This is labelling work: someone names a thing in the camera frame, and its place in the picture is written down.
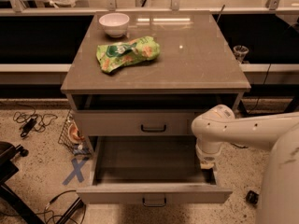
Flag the black stand with cable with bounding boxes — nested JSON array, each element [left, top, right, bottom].
[[43, 189, 86, 224]]

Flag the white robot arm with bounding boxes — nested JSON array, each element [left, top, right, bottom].
[[191, 105, 299, 224]]

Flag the grey drawer cabinet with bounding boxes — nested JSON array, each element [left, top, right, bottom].
[[62, 11, 250, 148]]

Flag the grey top drawer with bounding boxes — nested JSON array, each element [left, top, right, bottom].
[[72, 93, 240, 137]]

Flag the black power adapter with cable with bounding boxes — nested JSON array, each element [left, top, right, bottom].
[[12, 105, 59, 138]]

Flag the green chip bag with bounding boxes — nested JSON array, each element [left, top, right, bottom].
[[96, 36, 160, 74]]

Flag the clear glass cup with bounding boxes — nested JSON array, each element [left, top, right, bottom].
[[233, 45, 249, 63]]

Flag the black table leg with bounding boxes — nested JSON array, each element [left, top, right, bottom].
[[238, 101, 249, 117]]

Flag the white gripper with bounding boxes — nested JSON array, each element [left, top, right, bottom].
[[195, 140, 222, 170]]

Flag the black office chair base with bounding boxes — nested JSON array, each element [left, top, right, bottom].
[[0, 141, 45, 224]]

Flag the wire basket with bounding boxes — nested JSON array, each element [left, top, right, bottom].
[[58, 111, 90, 157]]

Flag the grey drawer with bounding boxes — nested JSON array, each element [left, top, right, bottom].
[[72, 93, 240, 137], [78, 136, 232, 207]]

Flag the blue tape cross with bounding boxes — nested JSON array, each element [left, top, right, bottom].
[[63, 157, 89, 186]]

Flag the white bowl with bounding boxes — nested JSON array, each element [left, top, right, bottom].
[[99, 13, 130, 37]]

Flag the black chair leg with caster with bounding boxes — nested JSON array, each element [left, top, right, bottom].
[[246, 190, 259, 205]]

